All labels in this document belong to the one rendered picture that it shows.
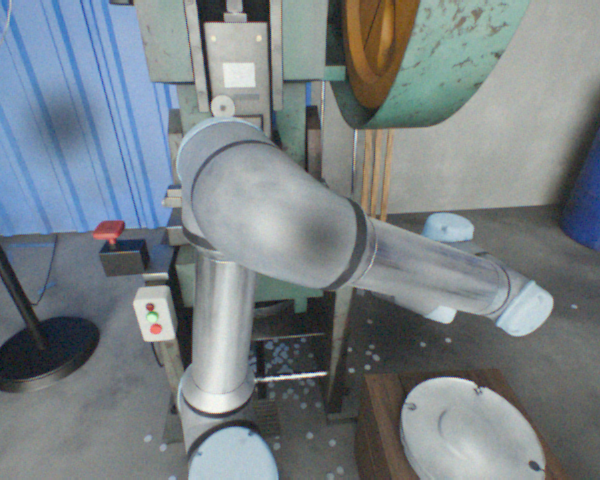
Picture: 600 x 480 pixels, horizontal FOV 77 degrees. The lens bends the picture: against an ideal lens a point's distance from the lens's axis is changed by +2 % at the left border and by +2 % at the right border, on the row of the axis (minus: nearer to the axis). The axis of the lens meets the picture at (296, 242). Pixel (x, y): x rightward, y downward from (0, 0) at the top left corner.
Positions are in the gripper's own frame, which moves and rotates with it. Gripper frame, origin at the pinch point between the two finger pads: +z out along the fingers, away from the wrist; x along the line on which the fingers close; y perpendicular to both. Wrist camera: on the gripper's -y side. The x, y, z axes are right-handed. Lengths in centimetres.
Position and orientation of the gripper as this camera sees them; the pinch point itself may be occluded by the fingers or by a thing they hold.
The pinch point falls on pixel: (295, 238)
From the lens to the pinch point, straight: 82.4
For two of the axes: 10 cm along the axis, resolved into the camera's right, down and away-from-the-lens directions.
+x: -0.5, 8.3, 5.5
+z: -8.5, -3.2, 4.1
